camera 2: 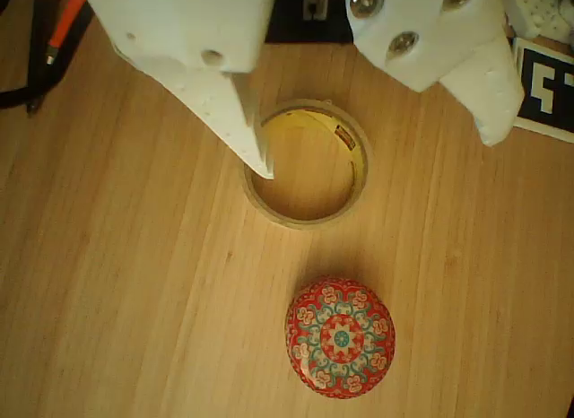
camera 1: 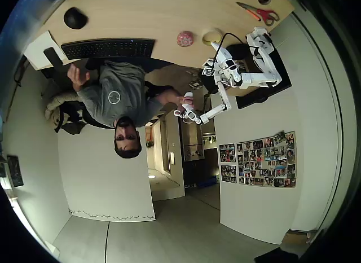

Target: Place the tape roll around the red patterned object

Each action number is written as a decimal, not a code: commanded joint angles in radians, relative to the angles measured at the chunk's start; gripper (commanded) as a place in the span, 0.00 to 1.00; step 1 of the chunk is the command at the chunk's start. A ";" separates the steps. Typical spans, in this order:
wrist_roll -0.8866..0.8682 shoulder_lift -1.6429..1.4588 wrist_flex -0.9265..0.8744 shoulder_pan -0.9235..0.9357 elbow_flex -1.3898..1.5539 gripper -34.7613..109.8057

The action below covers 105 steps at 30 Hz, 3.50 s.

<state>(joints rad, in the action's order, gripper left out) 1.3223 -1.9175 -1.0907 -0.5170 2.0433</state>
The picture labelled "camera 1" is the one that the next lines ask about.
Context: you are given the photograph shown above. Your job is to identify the beige tape roll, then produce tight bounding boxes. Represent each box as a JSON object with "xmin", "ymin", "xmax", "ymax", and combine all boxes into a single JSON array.
[{"xmin": 202, "ymin": 28, "xmax": 222, "ymax": 46}]

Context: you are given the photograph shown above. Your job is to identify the white leader arm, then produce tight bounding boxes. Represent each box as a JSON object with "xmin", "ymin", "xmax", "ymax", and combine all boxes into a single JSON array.
[{"xmin": 173, "ymin": 76, "xmax": 232, "ymax": 125}]

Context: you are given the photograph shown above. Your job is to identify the person's right forearm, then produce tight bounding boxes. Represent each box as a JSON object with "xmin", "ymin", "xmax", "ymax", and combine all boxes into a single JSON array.
[{"xmin": 156, "ymin": 87, "xmax": 181, "ymax": 104}]

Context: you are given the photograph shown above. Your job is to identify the person's right hand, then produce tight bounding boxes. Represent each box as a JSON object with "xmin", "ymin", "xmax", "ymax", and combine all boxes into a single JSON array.
[{"xmin": 169, "ymin": 90, "xmax": 196, "ymax": 111}]

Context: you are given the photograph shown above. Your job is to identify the person's left hand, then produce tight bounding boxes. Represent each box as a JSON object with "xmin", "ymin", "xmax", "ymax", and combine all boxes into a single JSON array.
[{"xmin": 67, "ymin": 63, "xmax": 91, "ymax": 89}]

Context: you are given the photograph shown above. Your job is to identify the black flat panel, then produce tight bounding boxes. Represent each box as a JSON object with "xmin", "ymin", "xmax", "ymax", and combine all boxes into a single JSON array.
[{"xmin": 225, "ymin": 42, "xmax": 293, "ymax": 110}]

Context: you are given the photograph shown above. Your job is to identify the small photo sheet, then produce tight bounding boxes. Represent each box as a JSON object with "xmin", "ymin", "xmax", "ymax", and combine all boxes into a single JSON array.
[
  {"xmin": 219, "ymin": 143, "xmax": 236, "ymax": 163},
  {"xmin": 221, "ymin": 164, "xmax": 237, "ymax": 184}
]

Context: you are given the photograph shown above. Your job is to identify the large photo collage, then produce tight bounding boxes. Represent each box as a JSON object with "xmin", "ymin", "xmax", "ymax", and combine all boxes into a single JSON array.
[{"xmin": 236, "ymin": 130, "xmax": 297, "ymax": 188}]

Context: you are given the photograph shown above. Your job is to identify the person in grey shirt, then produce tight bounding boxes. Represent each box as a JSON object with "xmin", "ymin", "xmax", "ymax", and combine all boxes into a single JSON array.
[{"xmin": 76, "ymin": 61, "xmax": 181, "ymax": 160}]

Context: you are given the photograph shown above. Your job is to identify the black keyboard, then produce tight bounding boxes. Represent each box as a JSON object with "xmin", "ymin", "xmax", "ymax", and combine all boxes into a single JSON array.
[{"xmin": 61, "ymin": 38, "xmax": 156, "ymax": 60}]

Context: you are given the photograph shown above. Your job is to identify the black computer mouse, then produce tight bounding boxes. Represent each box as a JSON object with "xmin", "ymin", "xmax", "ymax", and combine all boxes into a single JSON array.
[{"xmin": 63, "ymin": 7, "xmax": 89, "ymax": 29}]

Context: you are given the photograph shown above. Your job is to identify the black chair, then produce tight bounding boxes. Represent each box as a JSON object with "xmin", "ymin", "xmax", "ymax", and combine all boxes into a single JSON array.
[{"xmin": 53, "ymin": 100, "xmax": 113, "ymax": 135}]

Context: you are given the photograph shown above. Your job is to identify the black phone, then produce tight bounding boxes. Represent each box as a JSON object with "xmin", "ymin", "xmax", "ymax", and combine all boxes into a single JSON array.
[{"xmin": 43, "ymin": 47, "xmax": 67, "ymax": 67}]

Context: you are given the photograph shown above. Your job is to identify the beige jacket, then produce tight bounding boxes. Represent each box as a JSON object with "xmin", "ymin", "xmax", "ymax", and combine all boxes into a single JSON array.
[{"xmin": 45, "ymin": 92, "xmax": 82, "ymax": 128}]

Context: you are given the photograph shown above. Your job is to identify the cardboard box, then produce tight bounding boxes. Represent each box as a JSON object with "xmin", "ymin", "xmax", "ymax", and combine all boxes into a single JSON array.
[{"xmin": 281, "ymin": 230, "xmax": 319, "ymax": 246}]

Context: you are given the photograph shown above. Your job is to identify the white notebook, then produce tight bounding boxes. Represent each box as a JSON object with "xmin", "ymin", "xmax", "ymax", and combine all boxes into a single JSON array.
[{"xmin": 23, "ymin": 30, "xmax": 70, "ymax": 71}]

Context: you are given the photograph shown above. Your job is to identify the dark framed picture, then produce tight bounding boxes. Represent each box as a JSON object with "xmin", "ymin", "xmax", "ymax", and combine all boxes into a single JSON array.
[{"xmin": 7, "ymin": 155, "xmax": 25, "ymax": 188}]

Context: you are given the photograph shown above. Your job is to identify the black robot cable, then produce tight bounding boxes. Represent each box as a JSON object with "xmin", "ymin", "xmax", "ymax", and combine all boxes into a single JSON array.
[{"xmin": 215, "ymin": 32, "xmax": 250, "ymax": 62}]

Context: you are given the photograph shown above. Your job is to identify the red handled scissors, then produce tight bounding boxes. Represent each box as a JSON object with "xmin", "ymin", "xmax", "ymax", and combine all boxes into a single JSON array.
[{"xmin": 236, "ymin": 2, "xmax": 280, "ymax": 27}]

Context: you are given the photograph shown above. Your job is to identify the fairy light string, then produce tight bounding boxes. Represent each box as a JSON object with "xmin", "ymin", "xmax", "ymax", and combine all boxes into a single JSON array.
[{"xmin": 68, "ymin": 208, "xmax": 156, "ymax": 221}]

